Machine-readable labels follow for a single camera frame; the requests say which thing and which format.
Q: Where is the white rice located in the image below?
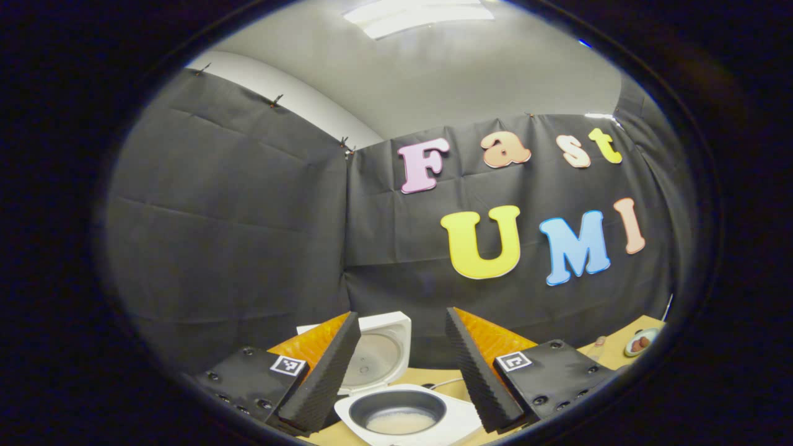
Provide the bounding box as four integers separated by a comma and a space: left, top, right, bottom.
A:
366, 411, 438, 435

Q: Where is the white rice cooker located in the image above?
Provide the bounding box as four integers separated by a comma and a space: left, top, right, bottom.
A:
296, 311, 485, 446

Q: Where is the black backdrop cloth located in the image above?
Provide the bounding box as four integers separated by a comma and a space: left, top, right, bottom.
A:
102, 68, 694, 372

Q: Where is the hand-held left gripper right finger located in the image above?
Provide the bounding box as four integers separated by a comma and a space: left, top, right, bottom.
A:
445, 307, 620, 433

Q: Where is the large ceiling light panel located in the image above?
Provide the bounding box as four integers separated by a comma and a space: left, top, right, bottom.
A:
343, 0, 496, 40

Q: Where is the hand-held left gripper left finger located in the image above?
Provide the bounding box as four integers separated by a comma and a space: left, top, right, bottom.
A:
192, 311, 361, 433

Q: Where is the green plate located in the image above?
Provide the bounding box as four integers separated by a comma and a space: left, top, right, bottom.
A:
624, 327, 661, 358

